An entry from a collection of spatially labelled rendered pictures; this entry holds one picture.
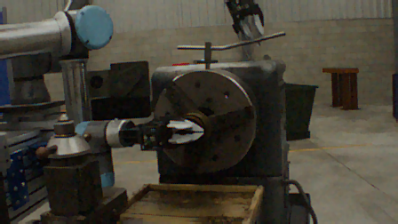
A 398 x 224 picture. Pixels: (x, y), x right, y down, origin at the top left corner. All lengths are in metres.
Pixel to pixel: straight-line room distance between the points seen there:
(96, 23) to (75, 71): 0.20
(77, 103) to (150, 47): 10.14
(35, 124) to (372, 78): 11.53
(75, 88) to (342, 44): 11.14
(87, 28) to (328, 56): 11.03
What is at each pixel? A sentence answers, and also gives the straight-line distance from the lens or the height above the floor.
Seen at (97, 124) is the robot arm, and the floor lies 1.11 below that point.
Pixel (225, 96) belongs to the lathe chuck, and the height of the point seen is 1.16.
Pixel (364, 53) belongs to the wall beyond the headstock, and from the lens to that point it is 12.27.
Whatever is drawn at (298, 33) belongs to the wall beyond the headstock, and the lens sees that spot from 11.59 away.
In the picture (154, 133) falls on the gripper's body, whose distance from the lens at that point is 0.96.
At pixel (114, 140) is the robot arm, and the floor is 1.07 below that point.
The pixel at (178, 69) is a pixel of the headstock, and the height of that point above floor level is 1.24.
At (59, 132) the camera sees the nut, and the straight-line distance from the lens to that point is 0.65.
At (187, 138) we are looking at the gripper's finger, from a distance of 0.99.
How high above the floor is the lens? 1.25
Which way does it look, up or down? 7 degrees down
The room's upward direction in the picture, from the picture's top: 4 degrees counter-clockwise
